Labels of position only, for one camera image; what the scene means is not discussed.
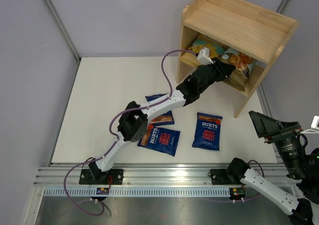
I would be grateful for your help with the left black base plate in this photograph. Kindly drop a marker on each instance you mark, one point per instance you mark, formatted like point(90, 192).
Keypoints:
point(113, 177)

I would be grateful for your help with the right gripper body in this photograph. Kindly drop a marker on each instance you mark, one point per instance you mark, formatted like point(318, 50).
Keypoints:
point(284, 134)

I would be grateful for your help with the light blue cassava chips bag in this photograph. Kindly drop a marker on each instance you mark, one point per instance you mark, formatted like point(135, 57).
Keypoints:
point(243, 66)

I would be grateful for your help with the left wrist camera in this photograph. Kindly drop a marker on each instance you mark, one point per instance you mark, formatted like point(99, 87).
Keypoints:
point(203, 56)

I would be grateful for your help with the white slotted cable duct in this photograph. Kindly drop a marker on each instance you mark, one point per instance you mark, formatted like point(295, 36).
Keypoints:
point(148, 192)

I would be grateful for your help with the blue Burts bag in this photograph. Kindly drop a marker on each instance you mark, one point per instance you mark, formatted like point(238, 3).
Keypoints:
point(207, 132)
point(166, 117)
point(160, 139)

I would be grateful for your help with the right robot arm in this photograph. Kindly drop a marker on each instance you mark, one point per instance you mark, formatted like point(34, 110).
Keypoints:
point(297, 193)

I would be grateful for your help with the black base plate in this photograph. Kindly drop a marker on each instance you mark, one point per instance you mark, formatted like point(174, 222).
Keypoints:
point(226, 176)
point(113, 177)

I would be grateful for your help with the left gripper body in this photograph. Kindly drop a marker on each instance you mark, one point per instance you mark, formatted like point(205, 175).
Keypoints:
point(215, 75)

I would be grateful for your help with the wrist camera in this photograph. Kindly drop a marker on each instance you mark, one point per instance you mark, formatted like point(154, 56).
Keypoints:
point(314, 128)
point(203, 56)

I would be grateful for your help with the aluminium mounting rail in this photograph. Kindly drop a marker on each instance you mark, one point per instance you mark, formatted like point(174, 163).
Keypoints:
point(136, 175)

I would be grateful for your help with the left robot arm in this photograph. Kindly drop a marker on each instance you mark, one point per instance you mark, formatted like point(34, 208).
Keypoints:
point(133, 121)

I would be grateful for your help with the tan kettle chips bag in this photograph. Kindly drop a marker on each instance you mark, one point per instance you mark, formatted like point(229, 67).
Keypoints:
point(216, 48)

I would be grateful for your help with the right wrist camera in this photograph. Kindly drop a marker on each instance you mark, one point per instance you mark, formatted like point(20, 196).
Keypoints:
point(314, 128)

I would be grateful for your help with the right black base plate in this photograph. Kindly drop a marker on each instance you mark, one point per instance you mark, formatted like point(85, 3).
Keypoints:
point(226, 176)

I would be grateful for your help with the wooden two-tier shelf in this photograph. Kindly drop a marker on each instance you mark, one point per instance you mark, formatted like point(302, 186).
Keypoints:
point(249, 28)

